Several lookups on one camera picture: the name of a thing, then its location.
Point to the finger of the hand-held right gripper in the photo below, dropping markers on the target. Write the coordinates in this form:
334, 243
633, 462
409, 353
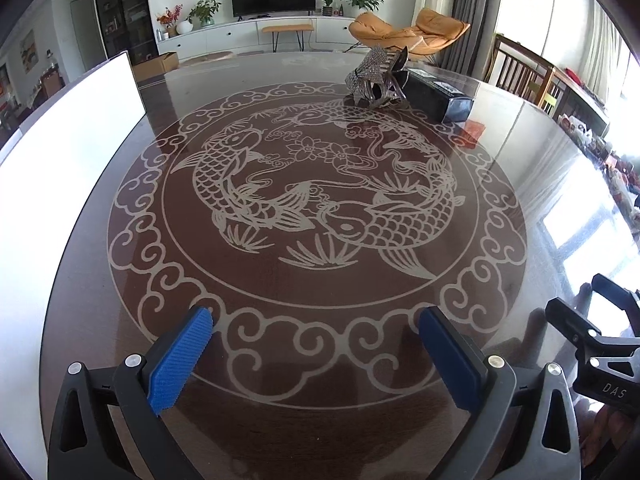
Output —
615, 292
570, 320

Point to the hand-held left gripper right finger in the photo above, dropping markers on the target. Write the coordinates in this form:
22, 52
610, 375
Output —
450, 360

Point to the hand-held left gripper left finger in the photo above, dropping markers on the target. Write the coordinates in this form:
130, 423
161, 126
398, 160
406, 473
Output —
180, 360

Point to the brown patterned glass desktop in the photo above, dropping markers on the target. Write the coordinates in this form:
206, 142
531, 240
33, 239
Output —
280, 280

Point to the cluttered side table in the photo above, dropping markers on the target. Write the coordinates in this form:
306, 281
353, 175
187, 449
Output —
600, 150

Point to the white board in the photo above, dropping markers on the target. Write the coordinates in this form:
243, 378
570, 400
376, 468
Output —
65, 185

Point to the wooden dining chair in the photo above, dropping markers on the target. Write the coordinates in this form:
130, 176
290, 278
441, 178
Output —
515, 67
552, 90

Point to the white sheer curtain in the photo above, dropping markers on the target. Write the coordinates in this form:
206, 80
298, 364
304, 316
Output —
605, 45

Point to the black printed box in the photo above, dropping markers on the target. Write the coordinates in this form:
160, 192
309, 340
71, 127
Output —
430, 90

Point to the cardboard box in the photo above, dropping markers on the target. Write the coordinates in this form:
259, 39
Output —
155, 65

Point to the rhinestone bow hair clip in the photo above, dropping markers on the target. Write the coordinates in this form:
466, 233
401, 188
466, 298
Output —
372, 67

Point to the grey curtain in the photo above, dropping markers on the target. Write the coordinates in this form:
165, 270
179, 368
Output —
472, 10

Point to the white television cabinet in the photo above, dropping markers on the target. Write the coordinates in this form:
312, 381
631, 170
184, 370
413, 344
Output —
215, 40

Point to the white round vase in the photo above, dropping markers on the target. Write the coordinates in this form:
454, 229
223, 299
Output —
184, 27

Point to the orange lounge chair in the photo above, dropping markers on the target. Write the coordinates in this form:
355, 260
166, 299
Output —
380, 27

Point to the red flower arrangement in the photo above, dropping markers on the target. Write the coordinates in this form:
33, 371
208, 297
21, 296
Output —
169, 17

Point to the wooden bench with metal legs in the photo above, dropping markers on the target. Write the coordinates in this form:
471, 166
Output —
287, 28

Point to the green potted plant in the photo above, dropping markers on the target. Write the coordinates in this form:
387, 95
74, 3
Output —
205, 10

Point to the dark display cabinet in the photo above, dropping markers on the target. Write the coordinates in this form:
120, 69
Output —
125, 5

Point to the small potted plant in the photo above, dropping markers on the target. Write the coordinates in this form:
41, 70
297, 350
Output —
326, 2

